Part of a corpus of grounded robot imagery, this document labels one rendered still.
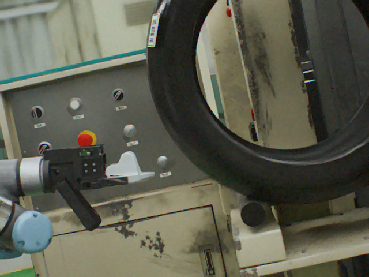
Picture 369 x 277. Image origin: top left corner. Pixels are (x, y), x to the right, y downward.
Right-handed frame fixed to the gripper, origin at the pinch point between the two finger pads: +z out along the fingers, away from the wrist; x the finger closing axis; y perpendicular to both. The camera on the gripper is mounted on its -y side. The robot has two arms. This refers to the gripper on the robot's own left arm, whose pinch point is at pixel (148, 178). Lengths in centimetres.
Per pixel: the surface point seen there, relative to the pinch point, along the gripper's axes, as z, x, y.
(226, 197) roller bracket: 14.8, 24.4, -8.3
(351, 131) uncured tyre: 42.7, 15.2, 4.9
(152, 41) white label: 3.9, -10.5, 25.4
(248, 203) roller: 18.7, -9.7, -5.0
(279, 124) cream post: 28.2, 26.9, 7.0
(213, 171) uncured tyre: 12.7, -8.4, 1.3
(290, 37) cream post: 32.5, 26.9, 26.6
